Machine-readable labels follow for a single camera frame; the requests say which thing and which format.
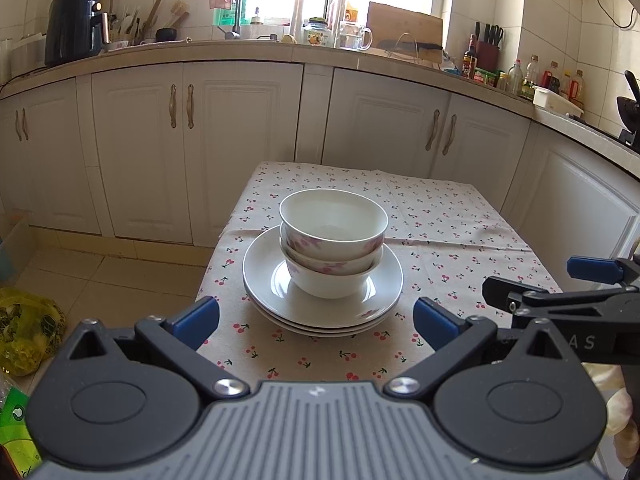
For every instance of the white plastic tray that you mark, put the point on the white plastic tray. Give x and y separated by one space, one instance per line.
557 102

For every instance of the black pot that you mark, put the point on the black pot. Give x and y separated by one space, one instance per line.
170 35

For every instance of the metal kitchen faucet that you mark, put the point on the metal kitchen faucet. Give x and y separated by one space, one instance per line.
236 10

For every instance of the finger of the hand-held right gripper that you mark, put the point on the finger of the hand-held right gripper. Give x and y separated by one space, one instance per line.
500 292
595 269

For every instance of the green label jar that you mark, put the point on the green label jar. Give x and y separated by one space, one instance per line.
485 77

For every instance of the cherry print tablecloth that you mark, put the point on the cherry print tablecloth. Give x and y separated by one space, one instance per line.
450 240

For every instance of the yellow plastic bag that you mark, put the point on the yellow plastic bag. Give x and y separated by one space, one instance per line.
25 330

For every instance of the knife block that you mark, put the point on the knife block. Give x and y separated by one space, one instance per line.
487 55

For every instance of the floral glass jar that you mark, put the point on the floral glass jar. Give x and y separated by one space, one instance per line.
317 35

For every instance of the person's right hand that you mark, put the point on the person's right hand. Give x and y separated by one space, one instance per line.
617 410

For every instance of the green tissue packet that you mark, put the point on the green tissue packet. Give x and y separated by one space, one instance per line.
17 420

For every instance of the black air fryer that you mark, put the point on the black air fryer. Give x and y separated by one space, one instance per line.
75 30

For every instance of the condiment bottle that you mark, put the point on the condiment bottle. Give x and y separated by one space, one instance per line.
531 80
551 80
515 79
577 87

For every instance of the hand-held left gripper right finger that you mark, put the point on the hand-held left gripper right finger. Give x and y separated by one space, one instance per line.
432 322

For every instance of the white kitchen cabinet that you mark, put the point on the white kitchen cabinet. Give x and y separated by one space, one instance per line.
140 160

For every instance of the dark sauce bottle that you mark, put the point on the dark sauce bottle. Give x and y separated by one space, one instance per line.
469 62

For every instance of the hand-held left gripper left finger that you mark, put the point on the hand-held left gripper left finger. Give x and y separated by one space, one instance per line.
197 320

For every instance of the orange label bottle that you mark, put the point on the orange label bottle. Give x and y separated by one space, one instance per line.
351 12

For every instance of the black wok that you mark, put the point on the black wok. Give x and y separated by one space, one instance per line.
629 107

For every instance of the green dish soap bottle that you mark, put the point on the green dish soap bottle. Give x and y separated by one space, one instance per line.
222 16

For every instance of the glass mug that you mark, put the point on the glass mug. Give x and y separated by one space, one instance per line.
352 37

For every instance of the white fruit print plate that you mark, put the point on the white fruit print plate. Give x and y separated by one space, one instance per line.
265 280
325 327
325 333

